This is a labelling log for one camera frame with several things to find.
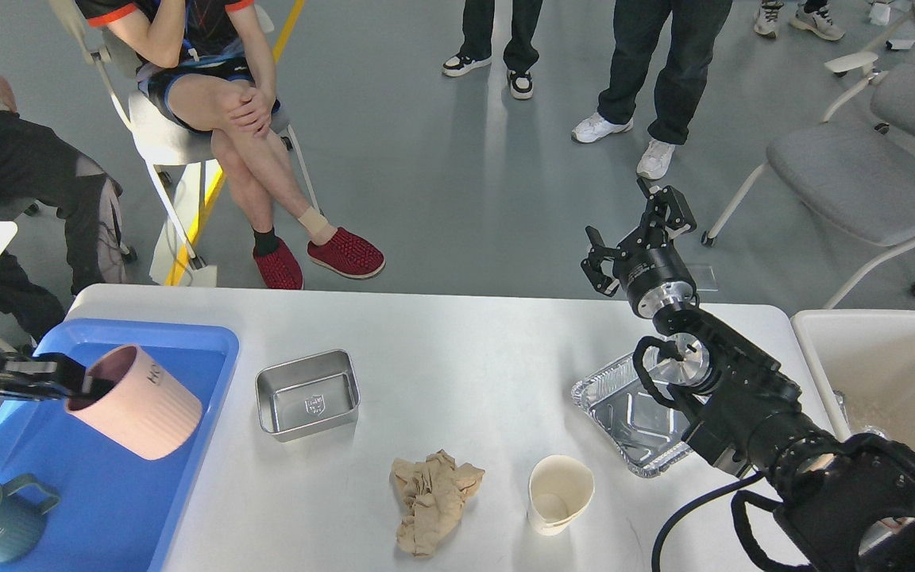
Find white paper cup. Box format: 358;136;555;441
527;454;595;536

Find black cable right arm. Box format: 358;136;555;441
651;473;768;572

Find pink plastic mug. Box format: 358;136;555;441
64;344;203;460

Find crumpled brown paper napkin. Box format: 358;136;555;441
391;450;485;558

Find white plastic waste bin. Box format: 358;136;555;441
792;309;915;451

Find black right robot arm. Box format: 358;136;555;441
581;178;915;571

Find standing person white sneakers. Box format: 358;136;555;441
570;0;735;182

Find grey padded chair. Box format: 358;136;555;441
701;44;915;308

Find person grey sneakers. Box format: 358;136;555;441
752;1;846;42

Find seated person red shoes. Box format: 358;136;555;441
75;0;387;292

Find person in black trousers left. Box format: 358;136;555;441
0;0;139;342

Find stainless steel rectangular tin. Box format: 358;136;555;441
257;349;361;443

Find aluminium foil tray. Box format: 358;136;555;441
570;354;691;478

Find standing person black-white sneakers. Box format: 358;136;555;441
441;0;544;101

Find white folding chair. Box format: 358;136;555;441
44;0;322;272

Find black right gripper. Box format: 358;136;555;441
581;177;697;319

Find blue plastic tray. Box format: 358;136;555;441
0;319;239;571

